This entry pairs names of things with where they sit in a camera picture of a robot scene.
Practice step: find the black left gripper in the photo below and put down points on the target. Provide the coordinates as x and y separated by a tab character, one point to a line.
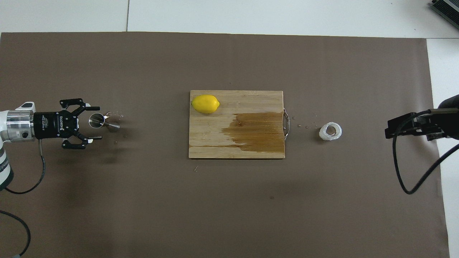
53	125

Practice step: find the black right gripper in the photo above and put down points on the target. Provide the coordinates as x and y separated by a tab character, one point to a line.
450	122

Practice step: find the steel double jigger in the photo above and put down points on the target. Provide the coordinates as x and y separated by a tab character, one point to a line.
96	120

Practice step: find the clear plastic cup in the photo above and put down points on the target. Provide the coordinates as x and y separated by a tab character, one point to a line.
324	133

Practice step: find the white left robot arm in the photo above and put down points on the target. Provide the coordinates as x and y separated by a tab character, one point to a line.
18	125

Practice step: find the brown paper table mat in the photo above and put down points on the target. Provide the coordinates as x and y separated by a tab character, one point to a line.
143	215

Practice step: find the grey ribbed device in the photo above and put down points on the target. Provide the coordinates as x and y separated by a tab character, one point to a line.
446	10

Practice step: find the yellow lemon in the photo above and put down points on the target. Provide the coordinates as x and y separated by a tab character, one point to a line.
205	104

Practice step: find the wooden cutting board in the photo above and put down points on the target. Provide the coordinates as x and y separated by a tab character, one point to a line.
215	143

